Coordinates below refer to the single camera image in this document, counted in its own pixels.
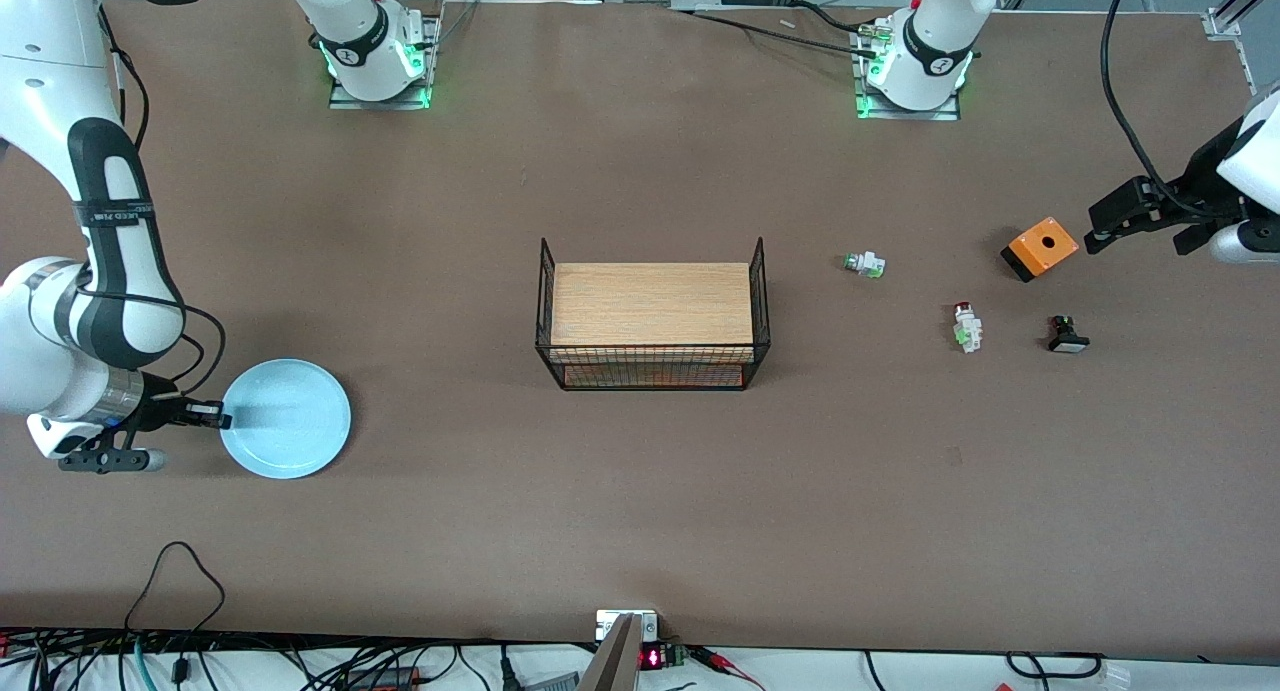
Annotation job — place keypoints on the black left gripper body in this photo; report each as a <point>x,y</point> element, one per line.
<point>1196,193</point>

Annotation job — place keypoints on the silver camera mount bracket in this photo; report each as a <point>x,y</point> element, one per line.
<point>620,661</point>

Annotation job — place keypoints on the green push button switch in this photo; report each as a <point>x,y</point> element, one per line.
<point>868,265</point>

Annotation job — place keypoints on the red clip test leads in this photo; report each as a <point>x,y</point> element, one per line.
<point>712,657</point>

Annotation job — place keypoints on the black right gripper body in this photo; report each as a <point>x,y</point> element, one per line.
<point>157,412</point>

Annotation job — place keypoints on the red digit display module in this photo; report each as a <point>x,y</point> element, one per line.
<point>652,658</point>

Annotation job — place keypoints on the black power adapter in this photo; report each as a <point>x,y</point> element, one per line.
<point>385,678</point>

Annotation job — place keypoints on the black square white-cap button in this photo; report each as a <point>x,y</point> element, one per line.
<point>1068,343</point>

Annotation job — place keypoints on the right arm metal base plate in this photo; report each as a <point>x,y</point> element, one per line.
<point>425,81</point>

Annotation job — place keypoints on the orange button enclosure box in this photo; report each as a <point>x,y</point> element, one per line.
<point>1042,246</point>

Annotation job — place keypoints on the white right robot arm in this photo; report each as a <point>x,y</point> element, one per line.
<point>50,91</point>

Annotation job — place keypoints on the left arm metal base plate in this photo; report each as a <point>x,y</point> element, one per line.
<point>905,113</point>

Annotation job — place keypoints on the aluminium corner bracket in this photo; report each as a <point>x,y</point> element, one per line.
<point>1225,21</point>

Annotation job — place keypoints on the red push button switch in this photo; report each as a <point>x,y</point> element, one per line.
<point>966,331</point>

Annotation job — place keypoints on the light blue round plate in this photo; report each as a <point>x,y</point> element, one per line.
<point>290,421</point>

